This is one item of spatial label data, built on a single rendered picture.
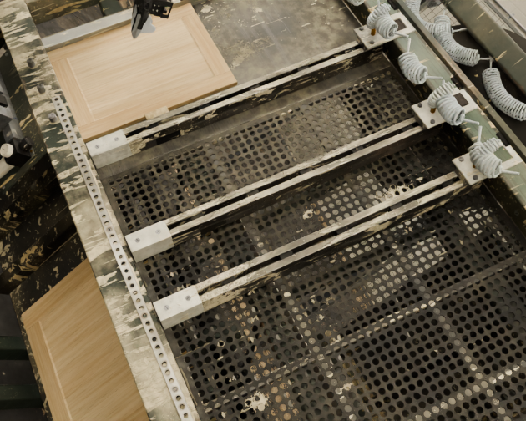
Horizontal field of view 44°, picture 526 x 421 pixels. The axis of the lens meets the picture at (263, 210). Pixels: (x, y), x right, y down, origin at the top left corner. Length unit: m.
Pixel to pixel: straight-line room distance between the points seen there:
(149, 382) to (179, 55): 1.19
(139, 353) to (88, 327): 0.50
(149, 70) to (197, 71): 0.17
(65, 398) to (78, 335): 0.21
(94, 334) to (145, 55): 1.00
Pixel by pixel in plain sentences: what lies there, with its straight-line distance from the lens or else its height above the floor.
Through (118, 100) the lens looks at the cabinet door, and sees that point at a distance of 2.36.
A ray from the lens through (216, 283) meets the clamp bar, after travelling 1.89.
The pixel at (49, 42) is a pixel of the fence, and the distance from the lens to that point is 2.59.
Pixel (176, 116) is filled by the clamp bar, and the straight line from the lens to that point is 2.22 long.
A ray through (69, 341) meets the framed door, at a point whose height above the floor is 0.42.
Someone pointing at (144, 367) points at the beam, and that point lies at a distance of 1.85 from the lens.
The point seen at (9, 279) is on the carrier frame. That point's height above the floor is 0.29.
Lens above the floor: 1.88
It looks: 18 degrees down
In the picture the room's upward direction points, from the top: 51 degrees clockwise
